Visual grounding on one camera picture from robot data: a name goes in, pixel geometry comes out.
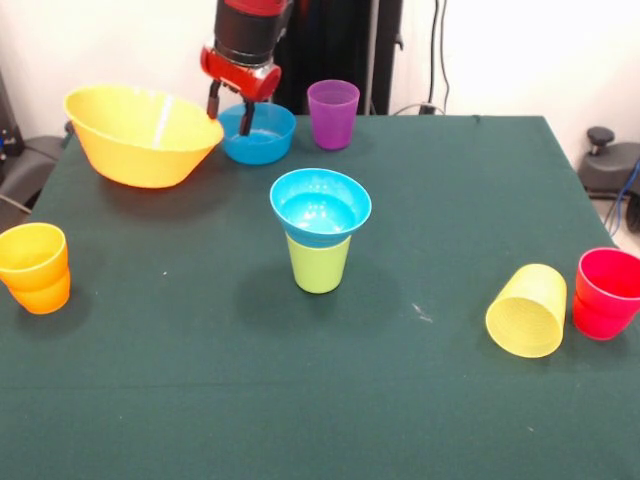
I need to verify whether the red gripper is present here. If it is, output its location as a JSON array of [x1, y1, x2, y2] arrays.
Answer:
[[200, 43, 283, 137]]

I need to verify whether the large yellow bowl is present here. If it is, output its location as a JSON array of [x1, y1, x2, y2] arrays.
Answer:
[[63, 85, 225, 190]]

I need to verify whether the cyan bowl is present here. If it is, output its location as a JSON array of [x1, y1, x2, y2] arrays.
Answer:
[[269, 168, 373, 249]]

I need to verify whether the green cup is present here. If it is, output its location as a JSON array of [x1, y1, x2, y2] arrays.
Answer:
[[286, 232, 352, 295]]

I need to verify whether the yellow-green cup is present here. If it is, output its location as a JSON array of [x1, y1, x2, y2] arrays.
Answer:
[[484, 263, 569, 359]]

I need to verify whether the blue bowl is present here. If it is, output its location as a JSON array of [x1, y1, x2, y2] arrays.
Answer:
[[218, 102, 297, 166]]

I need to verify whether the purple cup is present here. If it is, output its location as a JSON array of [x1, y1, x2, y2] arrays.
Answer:
[[306, 79, 361, 151]]

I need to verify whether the black equipment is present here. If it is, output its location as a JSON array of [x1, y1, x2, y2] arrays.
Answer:
[[0, 69, 19, 166]]

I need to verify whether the orange cup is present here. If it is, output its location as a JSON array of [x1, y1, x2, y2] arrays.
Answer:
[[0, 222, 72, 315]]

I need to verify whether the dark green tablecloth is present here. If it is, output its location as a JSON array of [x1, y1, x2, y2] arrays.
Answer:
[[0, 114, 640, 480]]

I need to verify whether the pink cup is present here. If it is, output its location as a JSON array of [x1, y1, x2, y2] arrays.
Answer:
[[572, 247, 640, 341]]

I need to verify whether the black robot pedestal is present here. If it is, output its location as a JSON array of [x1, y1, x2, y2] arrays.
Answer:
[[272, 0, 406, 116]]

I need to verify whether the black wall cable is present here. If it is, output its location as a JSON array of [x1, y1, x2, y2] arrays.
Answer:
[[427, 0, 451, 115]]

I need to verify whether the blue cable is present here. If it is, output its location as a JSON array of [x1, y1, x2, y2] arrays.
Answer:
[[608, 159, 640, 236]]

